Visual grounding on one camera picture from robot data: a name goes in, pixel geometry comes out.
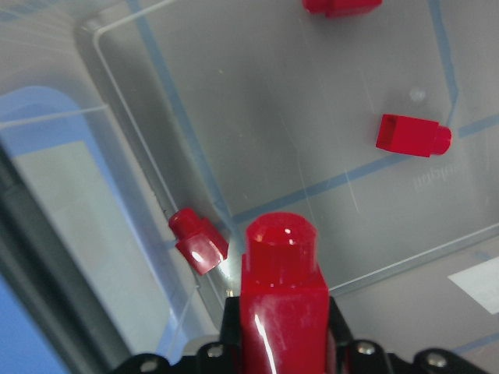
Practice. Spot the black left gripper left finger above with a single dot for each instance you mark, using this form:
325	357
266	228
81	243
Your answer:
231	330

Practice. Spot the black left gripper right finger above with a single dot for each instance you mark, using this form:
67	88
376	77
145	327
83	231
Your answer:
338	326

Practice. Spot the red block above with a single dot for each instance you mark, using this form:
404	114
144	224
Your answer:
284	302
413	136
198	240
340	8

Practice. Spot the clear plastic storage box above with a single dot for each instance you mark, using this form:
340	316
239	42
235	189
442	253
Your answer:
238	108

